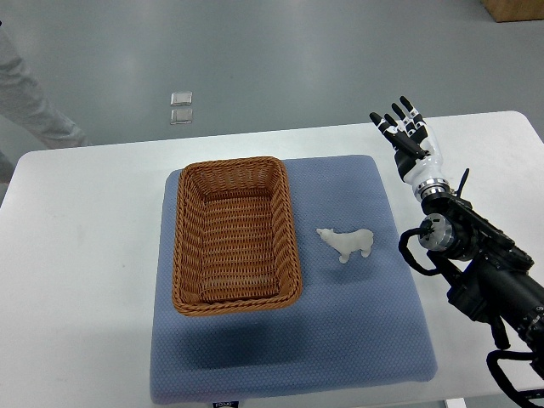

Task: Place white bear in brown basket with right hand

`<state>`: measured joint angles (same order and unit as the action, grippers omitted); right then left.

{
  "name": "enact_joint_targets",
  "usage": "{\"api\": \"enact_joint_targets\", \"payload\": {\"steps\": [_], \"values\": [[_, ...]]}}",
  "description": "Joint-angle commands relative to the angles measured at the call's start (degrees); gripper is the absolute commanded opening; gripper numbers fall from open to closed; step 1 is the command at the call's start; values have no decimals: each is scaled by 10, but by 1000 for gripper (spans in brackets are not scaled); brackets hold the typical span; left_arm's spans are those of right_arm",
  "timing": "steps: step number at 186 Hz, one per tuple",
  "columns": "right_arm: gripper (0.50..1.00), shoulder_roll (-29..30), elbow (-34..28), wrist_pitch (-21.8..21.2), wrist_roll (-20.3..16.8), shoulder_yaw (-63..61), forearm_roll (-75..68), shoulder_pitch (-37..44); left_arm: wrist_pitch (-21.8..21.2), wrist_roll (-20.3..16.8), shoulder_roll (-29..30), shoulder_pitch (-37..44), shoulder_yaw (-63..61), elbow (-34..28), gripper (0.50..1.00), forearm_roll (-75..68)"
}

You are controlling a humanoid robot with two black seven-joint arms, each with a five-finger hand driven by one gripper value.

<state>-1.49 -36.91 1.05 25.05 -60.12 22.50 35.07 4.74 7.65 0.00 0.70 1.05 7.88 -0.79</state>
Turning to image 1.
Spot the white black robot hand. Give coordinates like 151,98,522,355
369,96,444,187

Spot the white bear figurine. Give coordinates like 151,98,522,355
315,229,374,264

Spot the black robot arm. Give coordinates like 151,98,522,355
399,178,543,407

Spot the brown wicker basket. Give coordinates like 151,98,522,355
172,156,303,317

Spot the brown cardboard box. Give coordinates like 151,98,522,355
481,0,543,23

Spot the blue quilted mat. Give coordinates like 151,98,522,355
150,155,437,405

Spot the lower metal floor plate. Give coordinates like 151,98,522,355
170,108,193,125

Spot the metal floor plate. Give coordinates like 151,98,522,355
170,108,193,125
170,91,193,106

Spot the upper metal floor plate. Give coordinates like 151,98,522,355
170,91,193,106

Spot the person in grey trousers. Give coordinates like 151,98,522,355
0,19,89,184

